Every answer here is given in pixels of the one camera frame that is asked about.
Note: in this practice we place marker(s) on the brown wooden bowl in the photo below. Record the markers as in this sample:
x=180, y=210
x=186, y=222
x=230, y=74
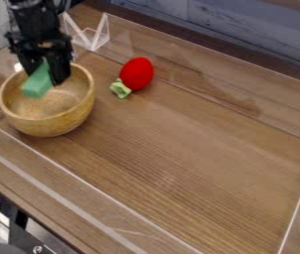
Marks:
x=56, y=114

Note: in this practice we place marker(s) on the clear acrylic corner bracket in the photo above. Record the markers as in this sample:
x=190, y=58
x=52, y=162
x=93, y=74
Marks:
x=89, y=38

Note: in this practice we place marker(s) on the blue grey sofa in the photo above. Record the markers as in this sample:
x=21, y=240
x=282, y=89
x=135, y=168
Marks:
x=250, y=22

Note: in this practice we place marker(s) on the black table leg frame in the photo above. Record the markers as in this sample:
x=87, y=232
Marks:
x=18, y=241

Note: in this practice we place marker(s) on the red plush strawberry toy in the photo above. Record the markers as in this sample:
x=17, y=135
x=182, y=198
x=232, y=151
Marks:
x=135, y=77

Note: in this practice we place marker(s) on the green rectangular block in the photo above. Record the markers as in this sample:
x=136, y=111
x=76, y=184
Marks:
x=38, y=83

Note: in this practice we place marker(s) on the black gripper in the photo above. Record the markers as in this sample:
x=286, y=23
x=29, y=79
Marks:
x=37, y=37

